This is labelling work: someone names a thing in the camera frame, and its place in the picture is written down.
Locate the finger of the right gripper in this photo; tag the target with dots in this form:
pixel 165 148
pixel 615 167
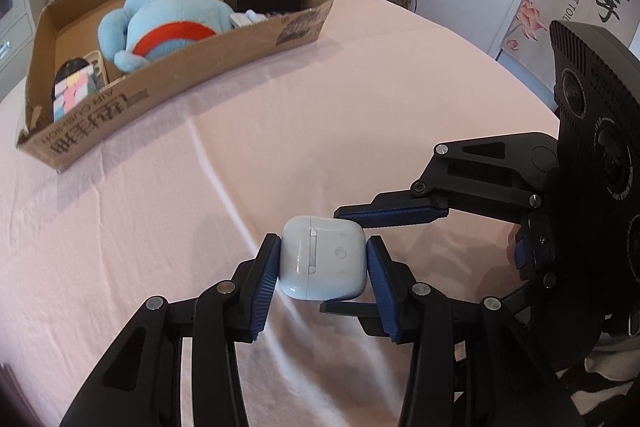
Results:
pixel 499 177
pixel 365 311

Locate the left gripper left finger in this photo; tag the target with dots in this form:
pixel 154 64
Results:
pixel 230 312

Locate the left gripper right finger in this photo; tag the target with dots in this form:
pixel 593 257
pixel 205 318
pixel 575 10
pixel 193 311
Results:
pixel 429 395

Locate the white earbuds case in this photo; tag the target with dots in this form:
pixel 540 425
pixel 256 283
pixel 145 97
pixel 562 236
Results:
pixel 322 259

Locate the pastel rubik's cube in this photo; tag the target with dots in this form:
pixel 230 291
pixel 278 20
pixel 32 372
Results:
pixel 71 90

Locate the black computer mouse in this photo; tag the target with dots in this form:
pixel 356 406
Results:
pixel 69 67

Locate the blue plush toy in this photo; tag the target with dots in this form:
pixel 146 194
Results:
pixel 143 31

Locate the beige phone case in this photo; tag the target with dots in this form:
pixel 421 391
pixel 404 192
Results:
pixel 96 60

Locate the pink tablecloth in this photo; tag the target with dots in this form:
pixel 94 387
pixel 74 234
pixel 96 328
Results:
pixel 173 202

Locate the grey filing cabinet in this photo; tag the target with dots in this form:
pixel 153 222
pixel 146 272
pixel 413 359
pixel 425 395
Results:
pixel 18 26

